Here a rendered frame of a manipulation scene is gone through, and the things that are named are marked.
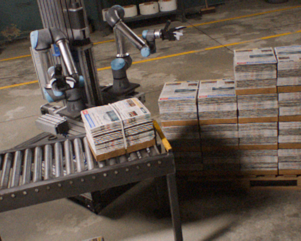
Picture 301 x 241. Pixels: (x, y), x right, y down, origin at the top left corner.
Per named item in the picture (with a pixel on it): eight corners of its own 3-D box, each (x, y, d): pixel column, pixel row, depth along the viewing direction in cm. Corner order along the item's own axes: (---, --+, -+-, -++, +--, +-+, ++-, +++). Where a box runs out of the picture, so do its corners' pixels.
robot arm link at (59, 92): (71, 93, 290) (67, 78, 285) (55, 98, 287) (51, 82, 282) (68, 90, 297) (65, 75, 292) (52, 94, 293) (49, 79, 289)
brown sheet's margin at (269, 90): (234, 76, 341) (234, 71, 340) (271, 74, 336) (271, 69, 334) (235, 95, 308) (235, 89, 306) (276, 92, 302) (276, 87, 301)
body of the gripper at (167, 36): (177, 36, 346) (163, 37, 349) (176, 26, 341) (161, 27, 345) (175, 40, 340) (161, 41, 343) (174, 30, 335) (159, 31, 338)
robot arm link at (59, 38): (64, 30, 311) (85, 89, 298) (49, 33, 308) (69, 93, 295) (64, 21, 301) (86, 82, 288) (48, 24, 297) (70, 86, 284)
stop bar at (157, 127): (156, 122, 293) (156, 119, 292) (173, 151, 254) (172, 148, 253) (152, 123, 292) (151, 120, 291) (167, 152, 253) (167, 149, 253)
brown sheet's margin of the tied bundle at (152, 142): (141, 127, 287) (140, 121, 285) (155, 144, 262) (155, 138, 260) (119, 133, 283) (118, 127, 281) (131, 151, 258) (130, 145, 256)
